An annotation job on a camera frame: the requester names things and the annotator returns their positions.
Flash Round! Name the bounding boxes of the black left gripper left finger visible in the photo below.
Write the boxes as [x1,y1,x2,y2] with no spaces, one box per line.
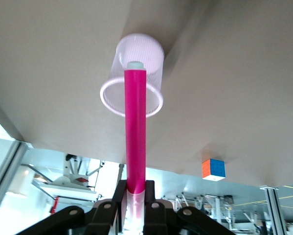
[92,180,128,235]

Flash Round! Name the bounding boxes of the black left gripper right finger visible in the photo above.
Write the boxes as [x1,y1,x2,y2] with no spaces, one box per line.
[144,180,174,235]

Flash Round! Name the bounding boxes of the pink marker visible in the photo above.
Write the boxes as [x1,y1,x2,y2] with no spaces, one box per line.
[124,61,147,235]

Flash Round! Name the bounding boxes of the white background shelf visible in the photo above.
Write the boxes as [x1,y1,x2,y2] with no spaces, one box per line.
[31,175,98,196]

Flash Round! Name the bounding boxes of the colourful puzzle cube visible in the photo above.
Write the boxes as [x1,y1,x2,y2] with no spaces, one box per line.
[201,158,227,182]

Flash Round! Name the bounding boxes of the translucent pink plastic cup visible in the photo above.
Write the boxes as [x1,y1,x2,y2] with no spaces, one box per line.
[99,32,165,118]

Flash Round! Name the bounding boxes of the aluminium frame post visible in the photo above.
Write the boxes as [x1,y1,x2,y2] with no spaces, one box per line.
[259,185,288,235]

